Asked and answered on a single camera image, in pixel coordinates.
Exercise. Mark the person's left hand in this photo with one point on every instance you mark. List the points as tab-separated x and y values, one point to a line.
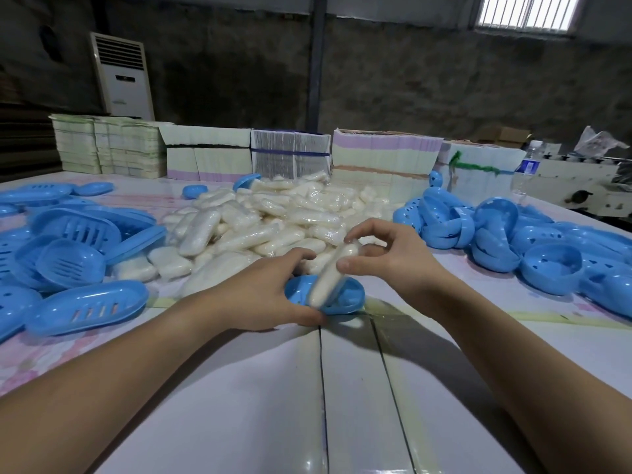
247	301

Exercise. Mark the barred window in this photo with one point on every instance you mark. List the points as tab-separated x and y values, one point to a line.
528	12

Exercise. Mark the stack of greenish paper sheets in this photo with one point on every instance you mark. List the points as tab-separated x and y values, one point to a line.
113	148

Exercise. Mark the white soap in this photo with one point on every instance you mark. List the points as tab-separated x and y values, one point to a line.
326	281

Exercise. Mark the brown cardboard box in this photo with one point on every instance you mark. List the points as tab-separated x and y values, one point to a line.
503	136

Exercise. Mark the person's right hand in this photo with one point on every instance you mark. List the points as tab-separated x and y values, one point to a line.
410	271

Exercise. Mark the dark metal pillar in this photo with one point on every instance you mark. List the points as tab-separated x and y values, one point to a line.
316	64

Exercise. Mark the white workshop machine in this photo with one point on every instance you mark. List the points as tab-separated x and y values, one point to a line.
577	185

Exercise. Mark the clear water bottle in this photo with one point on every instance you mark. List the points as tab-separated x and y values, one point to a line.
529	165

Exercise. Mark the white plastic bag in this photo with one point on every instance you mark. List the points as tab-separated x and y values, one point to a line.
600	142

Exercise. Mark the row of stacked flat cartons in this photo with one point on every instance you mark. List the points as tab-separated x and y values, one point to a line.
207	162

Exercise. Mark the blue oval plastic lid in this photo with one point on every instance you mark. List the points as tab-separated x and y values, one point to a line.
194	191
435	178
246	181

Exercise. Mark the white standing air conditioner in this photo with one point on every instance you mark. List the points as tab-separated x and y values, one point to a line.
123	78

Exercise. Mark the clear plastic bag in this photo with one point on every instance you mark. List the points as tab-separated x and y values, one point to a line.
385	308

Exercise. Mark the white sheet stack, green mark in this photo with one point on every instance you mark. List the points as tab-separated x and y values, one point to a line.
484	182

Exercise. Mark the person's right forearm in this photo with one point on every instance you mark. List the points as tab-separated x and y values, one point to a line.
528	389

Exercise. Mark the stacks of brown cardboard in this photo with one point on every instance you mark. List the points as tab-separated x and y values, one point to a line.
24	143

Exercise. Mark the silver sheet bundle, blue band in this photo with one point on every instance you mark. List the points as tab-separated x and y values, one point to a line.
291	155

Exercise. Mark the white carton stack, pink stripe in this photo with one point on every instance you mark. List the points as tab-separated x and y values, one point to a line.
385	155

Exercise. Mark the person's left forearm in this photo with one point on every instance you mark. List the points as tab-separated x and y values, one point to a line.
99	399

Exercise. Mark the pile of blue slotted lids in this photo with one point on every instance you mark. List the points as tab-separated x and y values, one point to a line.
74	256

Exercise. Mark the pile of blue plastic lids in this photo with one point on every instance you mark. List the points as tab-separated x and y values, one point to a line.
518	241

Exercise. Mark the pile of white soaps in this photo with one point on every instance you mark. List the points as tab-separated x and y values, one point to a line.
257	217

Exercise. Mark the blue slotted plastic base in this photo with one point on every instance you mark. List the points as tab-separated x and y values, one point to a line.
350	296

